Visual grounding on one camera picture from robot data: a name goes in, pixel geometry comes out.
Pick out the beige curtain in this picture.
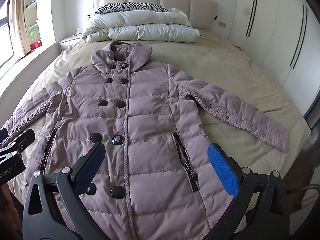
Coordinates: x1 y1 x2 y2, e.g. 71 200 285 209
9 0 27 55

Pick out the bed with beige sheet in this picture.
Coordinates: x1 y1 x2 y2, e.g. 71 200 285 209
0 29 312 230

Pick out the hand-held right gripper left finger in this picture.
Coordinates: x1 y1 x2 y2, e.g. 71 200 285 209
22 142 107 240

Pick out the mauve quilted jacket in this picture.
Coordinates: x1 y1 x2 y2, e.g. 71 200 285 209
0 41 289 240

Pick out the white nightstand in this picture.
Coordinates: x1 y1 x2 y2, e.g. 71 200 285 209
59 34 84 53

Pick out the white wardrobe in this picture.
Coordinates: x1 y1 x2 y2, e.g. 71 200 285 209
226 0 320 117

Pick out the zebra print pillow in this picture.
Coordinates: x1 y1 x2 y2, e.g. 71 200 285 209
97 2 168 14

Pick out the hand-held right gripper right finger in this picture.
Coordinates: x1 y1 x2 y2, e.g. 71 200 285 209
207 143 290 240

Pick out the window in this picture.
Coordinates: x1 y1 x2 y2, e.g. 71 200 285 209
0 0 14 68

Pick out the white wall shelf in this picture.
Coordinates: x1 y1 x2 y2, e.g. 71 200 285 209
24 0 42 53

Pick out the white folded duvet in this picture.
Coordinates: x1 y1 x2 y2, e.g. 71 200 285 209
82 8 200 43

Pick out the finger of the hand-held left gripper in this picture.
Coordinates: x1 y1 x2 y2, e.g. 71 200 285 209
7 129 36 153

